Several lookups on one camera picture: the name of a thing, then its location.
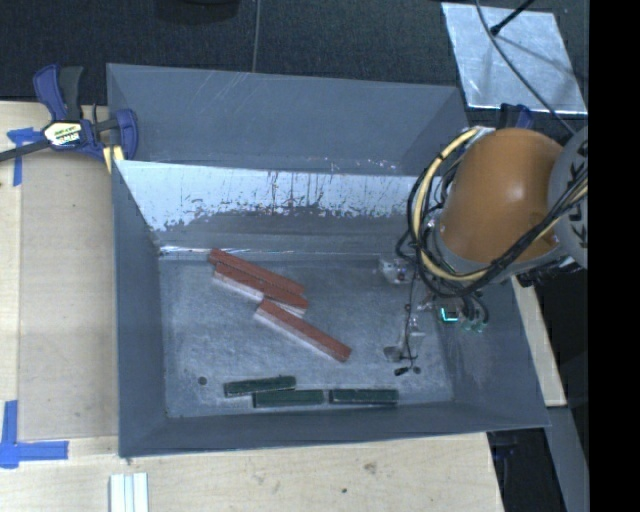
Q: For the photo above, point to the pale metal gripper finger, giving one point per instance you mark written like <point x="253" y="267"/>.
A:
<point x="406" y="345"/>
<point x="396" y="270"/>

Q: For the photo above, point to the dark green flat block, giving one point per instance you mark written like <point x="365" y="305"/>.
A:
<point x="364" y="396"/>
<point x="260" y="386"/>
<point x="289" y="398"/>

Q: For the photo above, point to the red-brown flat block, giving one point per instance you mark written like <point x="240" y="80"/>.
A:
<point x="305" y="330"/>
<point x="260" y="272"/>
<point x="265" y="291"/>

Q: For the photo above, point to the grey metal bin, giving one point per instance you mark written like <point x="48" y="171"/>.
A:
<point x="240" y="345"/>

